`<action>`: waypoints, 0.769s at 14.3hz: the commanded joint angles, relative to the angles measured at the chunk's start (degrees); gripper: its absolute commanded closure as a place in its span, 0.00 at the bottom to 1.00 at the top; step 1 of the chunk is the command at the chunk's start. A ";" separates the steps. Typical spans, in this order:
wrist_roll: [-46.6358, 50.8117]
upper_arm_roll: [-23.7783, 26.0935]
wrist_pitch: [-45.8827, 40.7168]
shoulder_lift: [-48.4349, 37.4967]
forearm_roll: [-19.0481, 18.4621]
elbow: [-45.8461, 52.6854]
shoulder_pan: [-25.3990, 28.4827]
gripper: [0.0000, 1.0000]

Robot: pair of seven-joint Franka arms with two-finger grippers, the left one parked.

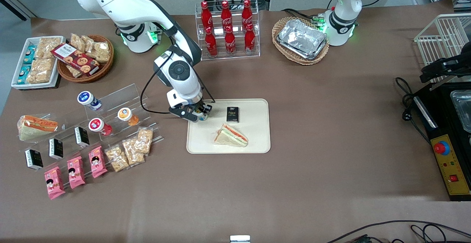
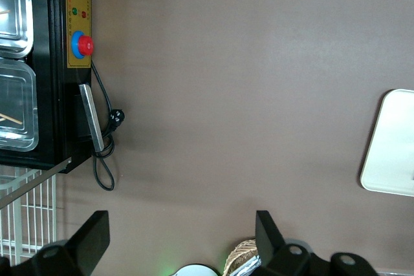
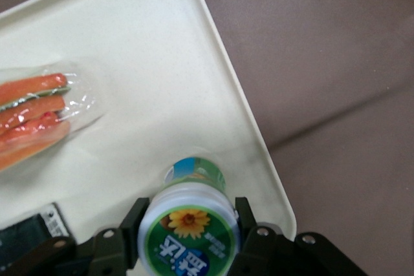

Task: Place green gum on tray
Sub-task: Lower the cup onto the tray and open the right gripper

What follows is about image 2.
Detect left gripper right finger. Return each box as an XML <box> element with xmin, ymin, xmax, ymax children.
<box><xmin>255</xmin><ymin>210</ymin><xmax>328</xmax><ymax>276</ymax></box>

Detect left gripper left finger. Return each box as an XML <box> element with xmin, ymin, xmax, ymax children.
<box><xmin>32</xmin><ymin>210</ymin><xmax>111</xmax><ymax>276</ymax></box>

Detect beige serving tray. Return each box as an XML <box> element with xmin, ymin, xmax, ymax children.
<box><xmin>360</xmin><ymin>88</ymin><xmax>414</xmax><ymax>198</ymax></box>

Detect stacked aluminium foil trays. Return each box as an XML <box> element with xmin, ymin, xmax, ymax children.
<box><xmin>231</xmin><ymin>255</ymin><xmax>262</xmax><ymax>276</ymax></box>

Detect light wicker basket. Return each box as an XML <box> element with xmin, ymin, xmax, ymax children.
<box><xmin>224</xmin><ymin>239</ymin><xmax>261</xmax><ymax>276</ymax></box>

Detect long silver lever bar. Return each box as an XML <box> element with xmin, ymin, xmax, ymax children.
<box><xmin>0</xmin><ymin>156</ymin><xmax>72</xmax><ymax>210</ymax></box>

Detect black sealing machine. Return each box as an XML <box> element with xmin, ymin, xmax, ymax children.
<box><xmin>0</xmin><ymin>0</ymin><xmax>95</xmax><ymax>175</ymax></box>

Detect red emergency stop button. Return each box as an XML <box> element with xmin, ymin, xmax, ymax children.
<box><xmin>71</xmin><ymin>30</ymin><xmax>95</xmax><ymax>61</ymax></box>

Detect white wire rack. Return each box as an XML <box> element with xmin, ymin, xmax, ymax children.
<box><xmin>0</xmin><ymin>165</ymin><xmax>58</xmax><ymax>266</ymax></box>

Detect black power cable with plug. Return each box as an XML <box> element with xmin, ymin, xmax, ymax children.
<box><xmin>90</xmin><ymin>61</ymin><xmax>127</xmax><ymax>191</ymax></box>

